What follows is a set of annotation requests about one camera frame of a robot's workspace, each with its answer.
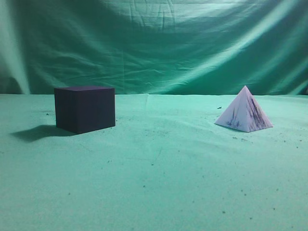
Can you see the green table cloth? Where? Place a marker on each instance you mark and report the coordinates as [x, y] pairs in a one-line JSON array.
[[165, 166]]

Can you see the dark purple cube block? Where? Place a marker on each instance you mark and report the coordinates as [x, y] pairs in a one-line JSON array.
[[83, 109]]

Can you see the white purple-streaked square pyramid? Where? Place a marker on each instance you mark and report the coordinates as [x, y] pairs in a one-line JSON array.
[[244, 114]]

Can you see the green backdrop cloth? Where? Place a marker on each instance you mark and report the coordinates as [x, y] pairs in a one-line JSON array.
[[181, 47]]

